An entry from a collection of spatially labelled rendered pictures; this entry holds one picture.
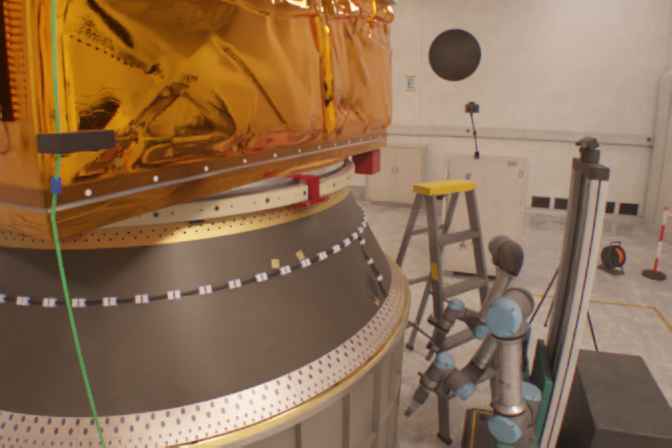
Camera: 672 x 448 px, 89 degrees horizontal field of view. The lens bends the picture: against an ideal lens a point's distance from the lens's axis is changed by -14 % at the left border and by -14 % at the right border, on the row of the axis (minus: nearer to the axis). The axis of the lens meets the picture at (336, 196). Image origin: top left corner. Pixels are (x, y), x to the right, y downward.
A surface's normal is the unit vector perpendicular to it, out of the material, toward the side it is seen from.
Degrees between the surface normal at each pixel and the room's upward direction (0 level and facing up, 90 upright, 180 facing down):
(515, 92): 90
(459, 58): 90
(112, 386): 62
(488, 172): 90
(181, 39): 85
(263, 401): 43
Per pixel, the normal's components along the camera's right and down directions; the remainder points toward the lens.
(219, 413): 0.32, -0.59
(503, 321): -0.72, 0.01
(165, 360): 0.33, -0.29
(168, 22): 0.92, 0.01
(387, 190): -0.36, 0.19
